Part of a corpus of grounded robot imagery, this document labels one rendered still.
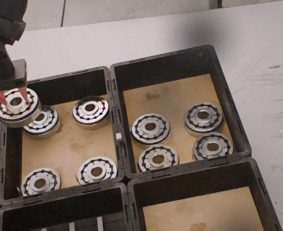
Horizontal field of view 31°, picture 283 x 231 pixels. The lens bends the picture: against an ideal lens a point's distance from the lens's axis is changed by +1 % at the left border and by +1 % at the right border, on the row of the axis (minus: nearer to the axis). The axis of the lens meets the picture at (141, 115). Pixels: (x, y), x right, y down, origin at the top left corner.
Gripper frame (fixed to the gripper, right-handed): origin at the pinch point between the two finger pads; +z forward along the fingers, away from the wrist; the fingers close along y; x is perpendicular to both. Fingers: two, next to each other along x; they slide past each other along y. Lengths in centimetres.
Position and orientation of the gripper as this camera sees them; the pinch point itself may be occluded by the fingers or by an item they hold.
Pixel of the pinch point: (15, 99)
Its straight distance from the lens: 125.9
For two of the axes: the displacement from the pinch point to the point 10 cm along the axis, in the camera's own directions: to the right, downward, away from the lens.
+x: -1.3, -7.3, 6.7
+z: 1.4, 6.5, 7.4
